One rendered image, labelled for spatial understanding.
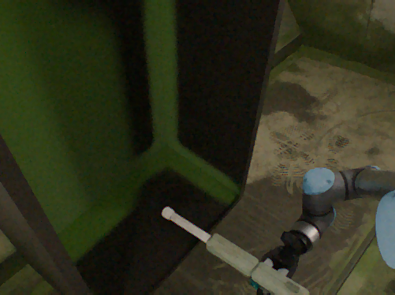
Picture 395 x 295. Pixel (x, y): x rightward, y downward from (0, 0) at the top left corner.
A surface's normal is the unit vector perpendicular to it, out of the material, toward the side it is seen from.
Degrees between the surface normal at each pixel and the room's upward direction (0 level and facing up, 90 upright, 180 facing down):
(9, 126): 102
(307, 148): 0
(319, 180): 11
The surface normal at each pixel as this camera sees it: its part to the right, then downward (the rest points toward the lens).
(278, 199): -0.08, -0.68
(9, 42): 0.79, 0.54
